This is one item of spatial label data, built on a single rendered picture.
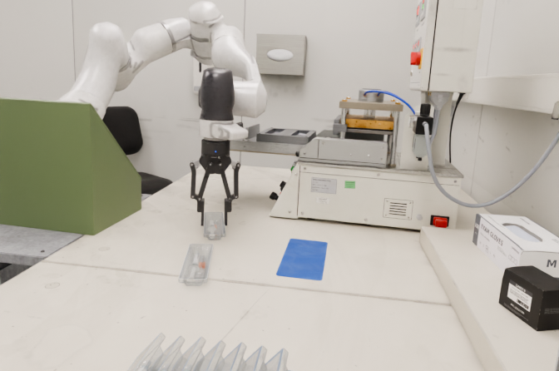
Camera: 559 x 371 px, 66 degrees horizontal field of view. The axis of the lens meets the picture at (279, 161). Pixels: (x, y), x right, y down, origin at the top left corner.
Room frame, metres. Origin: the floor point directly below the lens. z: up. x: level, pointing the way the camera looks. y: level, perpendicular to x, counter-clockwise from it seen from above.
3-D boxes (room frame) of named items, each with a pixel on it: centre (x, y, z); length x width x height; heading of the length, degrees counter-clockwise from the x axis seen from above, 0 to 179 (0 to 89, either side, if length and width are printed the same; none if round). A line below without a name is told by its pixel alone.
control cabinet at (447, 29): (1.34, -0.45, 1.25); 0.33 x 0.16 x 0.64; 169
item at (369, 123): (1.36, -0.28, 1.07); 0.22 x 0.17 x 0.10; 169
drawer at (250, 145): (1.43, 0.02, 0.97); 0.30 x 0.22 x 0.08; 79
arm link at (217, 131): (1.11, 0.15, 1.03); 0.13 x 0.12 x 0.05; 10
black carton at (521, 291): (0.66, -0.43, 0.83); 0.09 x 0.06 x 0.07; 12
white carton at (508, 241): (0.88, -0.53, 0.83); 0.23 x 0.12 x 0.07; 176
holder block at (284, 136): (1.42, -0.02, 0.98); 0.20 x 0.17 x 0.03; 169
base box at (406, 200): (1.36, -0.27, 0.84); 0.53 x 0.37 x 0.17; 79
